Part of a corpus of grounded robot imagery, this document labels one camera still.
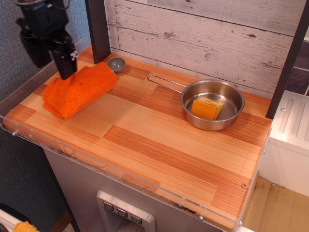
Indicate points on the grey cabinet with dispenser panel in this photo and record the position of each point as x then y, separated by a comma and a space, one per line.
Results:
101, 204

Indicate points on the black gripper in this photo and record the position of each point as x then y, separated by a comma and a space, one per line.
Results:
43, 30

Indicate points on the yellow cheese wedge block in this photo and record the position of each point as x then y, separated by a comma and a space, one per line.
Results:
206, 108

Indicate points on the blue handled grey scoop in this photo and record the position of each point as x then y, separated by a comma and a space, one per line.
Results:
117, 65

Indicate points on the yellow object bottom left corner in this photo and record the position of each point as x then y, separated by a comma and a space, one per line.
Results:
24, 227

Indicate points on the steel pan with wire handle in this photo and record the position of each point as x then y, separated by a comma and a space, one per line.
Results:
220, 91

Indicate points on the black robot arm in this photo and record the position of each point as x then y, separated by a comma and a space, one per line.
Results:
44, 36

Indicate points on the dark upright post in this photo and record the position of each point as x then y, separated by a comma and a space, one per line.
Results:
289, 63
98, 28

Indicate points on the dark right upright post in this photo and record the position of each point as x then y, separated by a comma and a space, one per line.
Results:
289, 63

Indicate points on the orange knitted cloth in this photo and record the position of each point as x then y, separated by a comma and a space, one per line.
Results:
64, 98

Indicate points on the dark left upright post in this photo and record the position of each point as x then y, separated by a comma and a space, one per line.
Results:
98, 28

